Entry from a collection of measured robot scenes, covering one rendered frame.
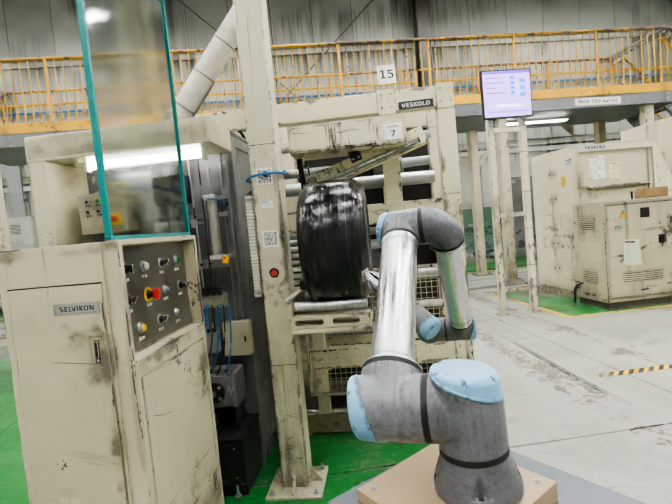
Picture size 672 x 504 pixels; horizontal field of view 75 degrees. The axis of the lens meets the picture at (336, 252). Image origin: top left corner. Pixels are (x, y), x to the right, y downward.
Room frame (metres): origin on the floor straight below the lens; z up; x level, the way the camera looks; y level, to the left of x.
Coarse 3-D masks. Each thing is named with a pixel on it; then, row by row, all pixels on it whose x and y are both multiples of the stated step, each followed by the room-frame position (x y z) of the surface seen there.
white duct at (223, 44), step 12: (228, 12) 2.37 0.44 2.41; (228, 24) 2.34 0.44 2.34; (216, 36) 2.35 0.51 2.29; (228, 36) 2.35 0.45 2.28; (216, 48) 2.35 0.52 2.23; (228, 48) 2.37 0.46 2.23; (204, 60) 2.36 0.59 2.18; (216, 60) 2.36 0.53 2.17; (192, 72) 2.39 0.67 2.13; (204, 72) 2.36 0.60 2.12; (216, 72) 2.40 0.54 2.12; (192, 84) 2.37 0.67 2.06; (204, 84) 2.38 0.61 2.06; (180, 96) 2.38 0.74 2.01; (192, 96) 2.38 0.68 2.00; (180, 108) 2.38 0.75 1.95; (192, 108) 2.40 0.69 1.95
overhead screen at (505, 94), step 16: (480, 80) 5.18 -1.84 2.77; (496, 80) 5.18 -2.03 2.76; (512, 80) 5.20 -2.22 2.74; (528, 80) 5.22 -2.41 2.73; (496, 96) 5.18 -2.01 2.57; (512, 96) 5.20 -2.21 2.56; (528, 96) 5.22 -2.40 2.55; (496, 112) 5.17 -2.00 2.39; (512, 112) 5.19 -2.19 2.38; (528, 112) 5.21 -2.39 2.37
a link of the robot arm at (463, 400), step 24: (456, 360) 1.00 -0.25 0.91; (432, 384) 0.93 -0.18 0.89; (456, 384) 0.88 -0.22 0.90; (480, 384) 0.88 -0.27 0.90; (432, 408) 0.90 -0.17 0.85; (456, 408) 0.88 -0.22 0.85; (480, 408) 0.87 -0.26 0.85; (504, 408) 0.91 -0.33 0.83; (432, 432) 0.90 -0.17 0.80; (456, 432) 0.89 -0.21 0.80; (480, 432) 0.87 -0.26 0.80; (504, 432) 0.90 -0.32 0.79; (456, 456) 0.89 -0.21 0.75; (480, 456) 0.87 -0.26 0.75
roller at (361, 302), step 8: (296, 304) 1.97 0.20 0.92; (304, 304) 1.96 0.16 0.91; (312, 304) 1.96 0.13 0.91; (320, 304) 1.95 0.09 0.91; (328, 304) 1.95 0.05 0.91; (336, 304) 1.94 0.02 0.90; (344, 304) 1.94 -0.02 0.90; (352, 304) 1.94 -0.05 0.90; (360, 304) 1.93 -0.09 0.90; (368, 304) 1.93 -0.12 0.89
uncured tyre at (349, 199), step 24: (312, 192) 1.93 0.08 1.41; (336, 192) 1.91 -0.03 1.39; (360, 192) 1.94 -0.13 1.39; (312, 216) 1.85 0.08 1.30; (336, 216) 1.83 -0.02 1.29; (360, 216) 1.85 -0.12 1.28; (312, 240) 1.82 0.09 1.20; (336, 240) 1.81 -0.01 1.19; (360, 240) 1.82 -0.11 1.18; (312, 264) 1.84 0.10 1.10; (336, 264) 1.83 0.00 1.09; (360, 264) 1.83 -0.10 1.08; (312, 288) 1.91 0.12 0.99; (336, 288) 1.89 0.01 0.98; (360, 288) 1.90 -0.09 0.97
